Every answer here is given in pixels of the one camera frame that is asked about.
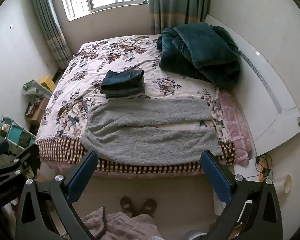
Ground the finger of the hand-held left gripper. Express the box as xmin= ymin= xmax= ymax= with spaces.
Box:
xmin=0 ymin=144 xmax=42 ymax=180

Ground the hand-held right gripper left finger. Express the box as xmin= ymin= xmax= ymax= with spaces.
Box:
xmin=14 ymin=150 xmax=98 ymax=240

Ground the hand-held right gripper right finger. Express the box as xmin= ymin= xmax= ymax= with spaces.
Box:
xmin=200 ymin=151 xmax=283 ymax=240

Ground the grey fluffy towel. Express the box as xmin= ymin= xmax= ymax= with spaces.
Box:
xmin=81 ymin=97 xmax=224 ymax=167

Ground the white rack with teal bins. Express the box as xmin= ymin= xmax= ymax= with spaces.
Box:
xmin=0 ymin=116 xmax=37 ymax=150

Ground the cardboard box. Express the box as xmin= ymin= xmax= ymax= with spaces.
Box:
xmin=25 ymin=97 xmax=50 ymax=128

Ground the pink mattress pad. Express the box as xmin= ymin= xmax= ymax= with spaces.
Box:
xmin=216 ymin=90 xmax=253 ymax=167

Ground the pink cloth on floor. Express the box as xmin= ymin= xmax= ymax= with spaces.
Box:
xmin=77 ymin=206 xmax=165 ymax=240

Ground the white paper cup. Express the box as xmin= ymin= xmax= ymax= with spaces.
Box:
xmin=272 ymin=175 xmax=292 ymax=194

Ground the green white plastic bag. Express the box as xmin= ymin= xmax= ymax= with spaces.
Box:
xmin=21 ymin=79 xmax=44 ymax=95

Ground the yellow box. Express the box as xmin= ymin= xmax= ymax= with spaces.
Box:
xmin=37 ymin=76 xmax=57 ymax=93

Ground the white headboard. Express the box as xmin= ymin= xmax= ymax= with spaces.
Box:
xmin=205 ymin=14 xmax=300 ymax=160

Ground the floral quilt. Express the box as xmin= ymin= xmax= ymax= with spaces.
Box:
xmin=36 ymin=34 xmax=238 ymax=175

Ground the teal plush blanket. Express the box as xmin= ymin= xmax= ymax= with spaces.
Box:
xmin=156 ymin=22 xmax=242 ymax=90

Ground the striped green curtain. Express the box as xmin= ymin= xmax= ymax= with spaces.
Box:
xmin=29 ymin=0 xmax=73 ymax=70
xmin=148 ymin=0 xmax=213 ymax=34

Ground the black charger cable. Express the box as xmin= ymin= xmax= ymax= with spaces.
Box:
xmin=255 ymin=155 xmax=274 ymax=180

